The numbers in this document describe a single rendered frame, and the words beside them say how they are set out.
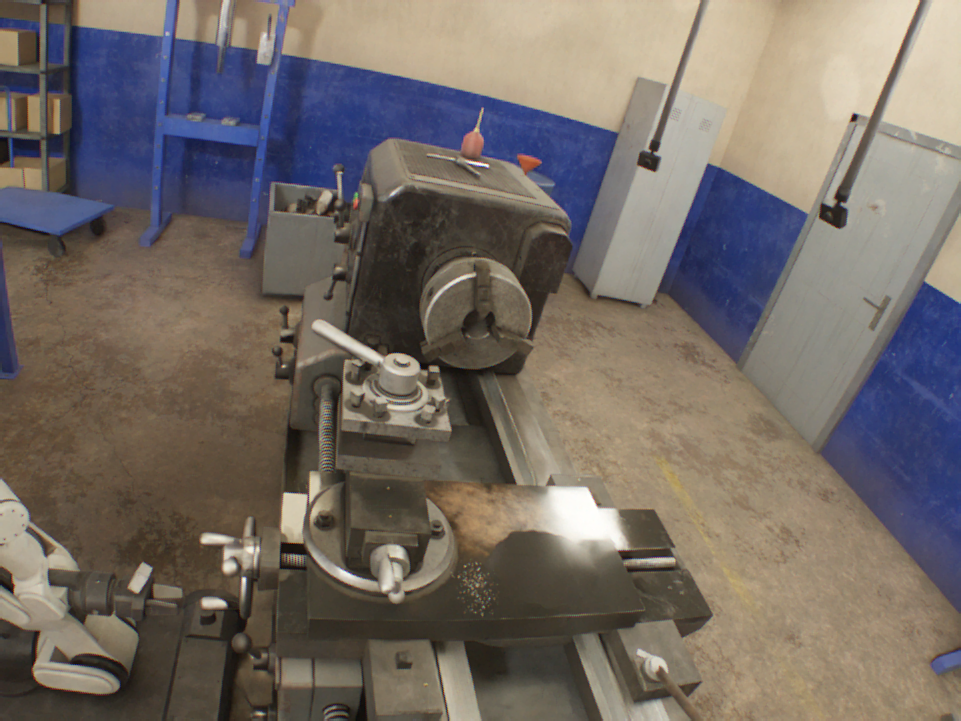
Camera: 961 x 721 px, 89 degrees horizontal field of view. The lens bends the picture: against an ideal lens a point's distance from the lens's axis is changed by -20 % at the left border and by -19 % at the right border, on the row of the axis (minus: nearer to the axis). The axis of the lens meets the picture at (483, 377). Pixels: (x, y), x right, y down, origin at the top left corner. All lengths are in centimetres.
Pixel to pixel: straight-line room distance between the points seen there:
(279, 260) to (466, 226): 223
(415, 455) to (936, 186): 367
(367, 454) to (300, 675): 37
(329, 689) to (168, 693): 76
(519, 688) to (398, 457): 49
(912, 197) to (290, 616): 400
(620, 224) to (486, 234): 341
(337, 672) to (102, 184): 462
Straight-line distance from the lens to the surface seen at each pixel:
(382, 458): 94
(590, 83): 505
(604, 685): 106
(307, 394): 171
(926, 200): 415
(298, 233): 352
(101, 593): 129
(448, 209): 146
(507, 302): 135
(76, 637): 152
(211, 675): 168
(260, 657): 113
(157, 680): 171
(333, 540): 96
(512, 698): 113
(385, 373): 92
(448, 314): 133
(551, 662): 119
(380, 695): 90
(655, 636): 112
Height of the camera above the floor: 166
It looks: 30 degrees down
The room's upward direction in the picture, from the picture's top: 17 degrees clockwise
